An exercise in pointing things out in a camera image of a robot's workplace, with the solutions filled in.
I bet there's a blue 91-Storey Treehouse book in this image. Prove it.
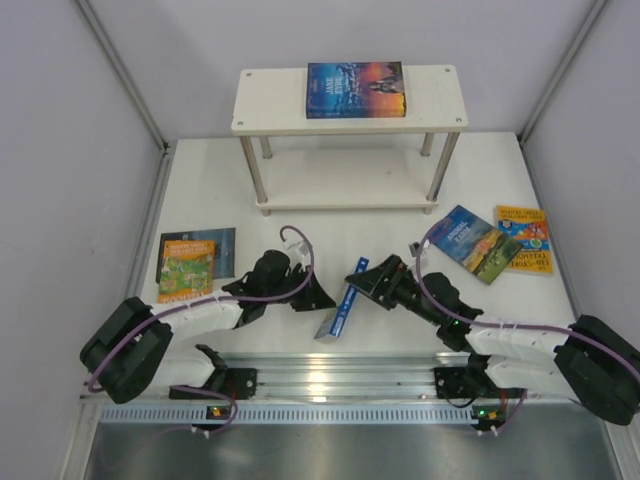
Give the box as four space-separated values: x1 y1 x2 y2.
313 280 358 344

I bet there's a Jane Eyre book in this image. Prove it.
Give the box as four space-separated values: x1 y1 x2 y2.
305 61 407 119

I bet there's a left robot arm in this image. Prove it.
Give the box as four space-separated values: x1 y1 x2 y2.
79 250 336 404

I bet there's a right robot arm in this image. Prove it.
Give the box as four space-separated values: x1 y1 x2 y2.
346 255 639 426

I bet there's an Animal Farm book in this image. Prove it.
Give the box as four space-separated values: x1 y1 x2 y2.
427 205 522 285

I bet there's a dark blue book left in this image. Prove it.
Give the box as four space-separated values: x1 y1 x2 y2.
155 228 236 284

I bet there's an orange Treehouse book left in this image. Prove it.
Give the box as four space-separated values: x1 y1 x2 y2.
157 240 215 304

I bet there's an orange treehouse book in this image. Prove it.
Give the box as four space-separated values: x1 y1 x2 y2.
157 240 215 304
495 205 553 275

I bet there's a white two-tier shelf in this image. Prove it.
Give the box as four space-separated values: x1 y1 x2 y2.
231 62 469 216

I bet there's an orange Treehouse book right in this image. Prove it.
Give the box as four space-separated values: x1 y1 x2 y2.
495 205 553 275

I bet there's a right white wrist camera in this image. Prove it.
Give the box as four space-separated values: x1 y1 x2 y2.
408 240 431 269

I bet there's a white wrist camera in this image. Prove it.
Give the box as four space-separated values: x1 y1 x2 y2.
408 240 431 269
283 238 309 256

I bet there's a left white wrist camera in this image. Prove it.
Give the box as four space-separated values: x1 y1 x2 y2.
283 238 309 256

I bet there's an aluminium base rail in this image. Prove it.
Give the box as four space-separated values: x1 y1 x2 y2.
94 350 468 404

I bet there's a perforated cable tray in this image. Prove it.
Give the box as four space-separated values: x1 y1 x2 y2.
100 404 504 425

